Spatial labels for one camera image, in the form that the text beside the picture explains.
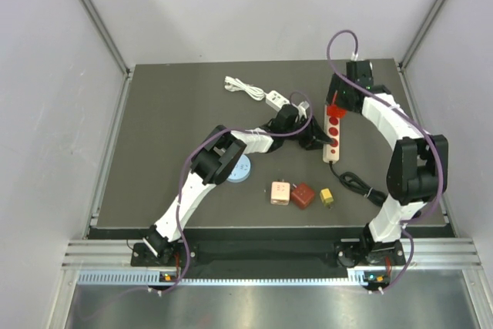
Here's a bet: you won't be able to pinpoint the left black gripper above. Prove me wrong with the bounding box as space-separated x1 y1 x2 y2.
283 115 332 150

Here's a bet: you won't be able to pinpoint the cream power strip red sockets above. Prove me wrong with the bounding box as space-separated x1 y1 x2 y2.
323 104 340 163

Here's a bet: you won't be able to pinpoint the yellow cube plug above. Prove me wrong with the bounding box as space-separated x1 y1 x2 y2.
320 188 334 208

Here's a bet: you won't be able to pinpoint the brown cube plug adapter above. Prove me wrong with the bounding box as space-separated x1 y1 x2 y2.
290 183 315 210

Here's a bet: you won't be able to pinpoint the white power strip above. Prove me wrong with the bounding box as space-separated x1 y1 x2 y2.
265 90 290 112

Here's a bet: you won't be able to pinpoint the pink cube plug adapter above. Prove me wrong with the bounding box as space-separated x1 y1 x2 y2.
270 181 291 206

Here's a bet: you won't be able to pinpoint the round light blue socket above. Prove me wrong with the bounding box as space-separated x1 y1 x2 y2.
226 155 251 183

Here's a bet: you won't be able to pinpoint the red cube plug adapter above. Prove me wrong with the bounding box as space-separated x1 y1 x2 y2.
326 104 347 119

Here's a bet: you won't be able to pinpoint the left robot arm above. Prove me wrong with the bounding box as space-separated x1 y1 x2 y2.
143 104 335 265

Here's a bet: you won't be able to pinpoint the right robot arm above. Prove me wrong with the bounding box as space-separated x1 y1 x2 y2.
324 59 448 267

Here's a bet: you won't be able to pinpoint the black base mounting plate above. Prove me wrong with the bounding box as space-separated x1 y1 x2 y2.
130 240 405 267

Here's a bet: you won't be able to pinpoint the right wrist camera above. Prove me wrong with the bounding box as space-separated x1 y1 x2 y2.
349 52 373 73

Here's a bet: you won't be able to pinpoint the black power cable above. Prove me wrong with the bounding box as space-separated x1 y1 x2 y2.
327 159 388 206

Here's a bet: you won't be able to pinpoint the white coiled power cable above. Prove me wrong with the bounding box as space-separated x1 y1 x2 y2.
223 76 270 102

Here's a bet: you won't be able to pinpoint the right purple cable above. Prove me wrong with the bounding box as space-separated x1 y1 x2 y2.
327 30 444 294

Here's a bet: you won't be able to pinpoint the purple cable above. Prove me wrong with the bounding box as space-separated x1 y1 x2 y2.
176 92 314 294
327 30 444 294

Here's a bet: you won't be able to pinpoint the slotted cable duct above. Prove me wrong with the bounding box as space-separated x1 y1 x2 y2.
77 270 384 287

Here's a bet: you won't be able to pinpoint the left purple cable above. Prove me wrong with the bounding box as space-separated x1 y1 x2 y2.
176 92 314 294

